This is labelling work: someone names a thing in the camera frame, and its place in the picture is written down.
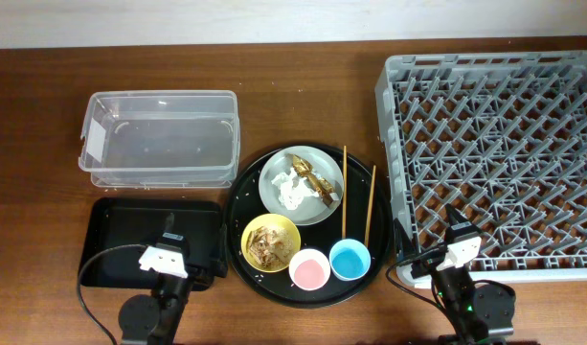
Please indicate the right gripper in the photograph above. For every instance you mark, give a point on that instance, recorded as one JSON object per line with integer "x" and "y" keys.
{"x": 404, "y": 247}

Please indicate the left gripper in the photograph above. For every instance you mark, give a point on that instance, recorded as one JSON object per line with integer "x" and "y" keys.
{"x": 221, "y": 267}

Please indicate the yellow bowl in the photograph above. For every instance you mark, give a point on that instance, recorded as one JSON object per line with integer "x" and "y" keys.
{"x": 269, "y": 220}

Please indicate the food scraps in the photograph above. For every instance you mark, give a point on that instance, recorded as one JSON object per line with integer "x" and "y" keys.
{"x": 270, "y": 247}

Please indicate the blue cup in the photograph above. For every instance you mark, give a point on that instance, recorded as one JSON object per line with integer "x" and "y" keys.
{"x": 349, "y": 259}

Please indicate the white tissue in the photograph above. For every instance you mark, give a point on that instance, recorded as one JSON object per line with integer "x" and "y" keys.
{"x": 292, "y": 189}

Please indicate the pink cup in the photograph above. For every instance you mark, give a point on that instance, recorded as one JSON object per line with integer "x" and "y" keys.
{"x": 309, "y": 269}

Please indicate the grey plate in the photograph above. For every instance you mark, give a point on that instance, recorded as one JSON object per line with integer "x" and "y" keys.
{"x": 312, "y": 210}

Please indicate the wooden chopstick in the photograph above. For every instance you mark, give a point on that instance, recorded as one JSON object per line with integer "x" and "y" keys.
{"x": 370, "y": 210}
{"x": 344, "y": 190}

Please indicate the gold snack wrapper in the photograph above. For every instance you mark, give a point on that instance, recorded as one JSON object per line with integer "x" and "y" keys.
{"x": 323, "y": 187}

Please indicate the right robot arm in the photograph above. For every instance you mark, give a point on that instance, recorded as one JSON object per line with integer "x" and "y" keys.
{"x": 480, "y": 311}

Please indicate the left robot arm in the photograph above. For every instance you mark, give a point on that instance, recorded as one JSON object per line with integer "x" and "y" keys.
{"x": 185, "y": 261}

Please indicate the grey dishwasher rack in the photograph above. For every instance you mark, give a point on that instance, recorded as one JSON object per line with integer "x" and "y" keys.
{"x": 502, "y": 137}

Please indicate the black rectangular tray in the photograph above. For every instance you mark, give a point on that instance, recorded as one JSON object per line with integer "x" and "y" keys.
{"x": 131, "y": 221}

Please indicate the clear plastic bin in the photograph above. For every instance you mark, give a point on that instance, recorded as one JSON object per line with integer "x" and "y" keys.
{"x": 178, "y": 139}

